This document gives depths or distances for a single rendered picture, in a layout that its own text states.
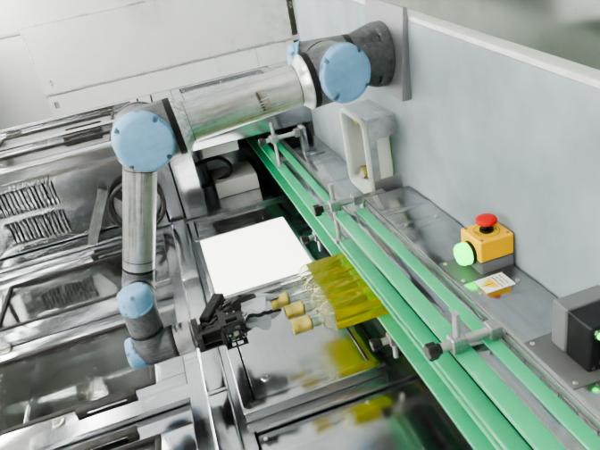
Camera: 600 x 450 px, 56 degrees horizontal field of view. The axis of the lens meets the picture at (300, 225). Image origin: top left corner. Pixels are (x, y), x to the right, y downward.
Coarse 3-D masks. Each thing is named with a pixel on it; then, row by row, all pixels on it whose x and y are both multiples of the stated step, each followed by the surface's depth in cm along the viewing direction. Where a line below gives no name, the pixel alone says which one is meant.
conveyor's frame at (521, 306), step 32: (288, 128) 237; (320, 160) 198; (352, 192) 170; (416, 192) 140; (416, 224) 126; (448, 224) 123; (448, 256) 112; (480, 288) 101; (512, 288) 100; (544, 288) 98; (512, 320) 92; (544, 320) 91
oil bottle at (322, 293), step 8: (344, 280) 134; (352, 280) 133; (360, 280) 132; (320, 288) 132; (328, 288) 132; (336, 288) 131; (344, 288) 131; (352, 288) 130; (360, 288) 131; (312, 296) 132; (320, 296) 130; (328, 296) 129; (320, 304) 130
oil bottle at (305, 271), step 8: (336, 256) 144; (344, 256) 143; (304, 264) 143; (312, 264) 143; (320, 264) 142; (328, 264) 141; (336, 264) 141; (344, 264) 141; (304, 272) 140; (312, 272) 140; (320, 272) 140; (304, 280) 140
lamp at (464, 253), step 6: (456, 246) 105; (462, 246) 104; (468, 246) 104; (456, 252) 105; (462, 252) 104; (468, 252) 104; (474, 252) 104; (456, 258) 106; (462, 258) 104; (468, 258) 104; (474, 258) 104; (462, 264) 105
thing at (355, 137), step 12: (348, 120) 155; (360, 120) 141; (348, 132) 157; (360, 132) 158; (348, 144) 158; (360, 144) 159; (348, 156) 160; (360, 156) 161; (348, 168) 162; (360, 180) 160; (372, 180) 147
